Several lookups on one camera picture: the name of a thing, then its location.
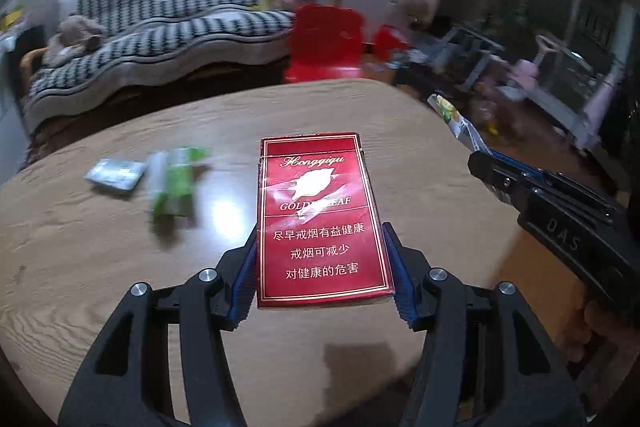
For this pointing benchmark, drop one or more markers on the green white wrapper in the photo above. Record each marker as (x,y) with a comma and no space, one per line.
(175,182)

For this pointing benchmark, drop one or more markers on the red bag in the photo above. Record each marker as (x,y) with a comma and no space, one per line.
(391,42)

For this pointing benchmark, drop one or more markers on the brown stuffed toy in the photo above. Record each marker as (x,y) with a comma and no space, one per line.
(72,39)

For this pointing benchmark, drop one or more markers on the red cigarette pack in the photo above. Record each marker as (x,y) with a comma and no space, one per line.
(320,227)

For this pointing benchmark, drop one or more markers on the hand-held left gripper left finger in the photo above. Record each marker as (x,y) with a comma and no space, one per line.
(242,277)

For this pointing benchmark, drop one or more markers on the silver green packet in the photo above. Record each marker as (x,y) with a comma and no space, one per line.
(114,174)

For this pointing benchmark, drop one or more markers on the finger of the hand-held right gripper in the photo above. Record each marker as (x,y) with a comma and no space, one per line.
(520,164)
(495,177)

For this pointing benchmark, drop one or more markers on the red plastic chair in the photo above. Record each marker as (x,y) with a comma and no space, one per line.
(325,42)

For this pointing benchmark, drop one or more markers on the pink toy scooter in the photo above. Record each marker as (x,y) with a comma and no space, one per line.
(525,72)

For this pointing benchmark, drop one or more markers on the grey metal rack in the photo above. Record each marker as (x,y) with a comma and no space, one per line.
(470,57)

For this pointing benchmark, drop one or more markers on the person's right hand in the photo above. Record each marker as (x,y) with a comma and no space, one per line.
(610,337)

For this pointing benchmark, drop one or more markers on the striped sofa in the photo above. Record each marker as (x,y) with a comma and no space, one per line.
(150,22)

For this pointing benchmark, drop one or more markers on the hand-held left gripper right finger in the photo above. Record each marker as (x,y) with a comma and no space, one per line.
(402,287)

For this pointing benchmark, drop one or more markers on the yellow green printed packet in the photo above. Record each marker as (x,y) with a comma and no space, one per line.
(452,114)

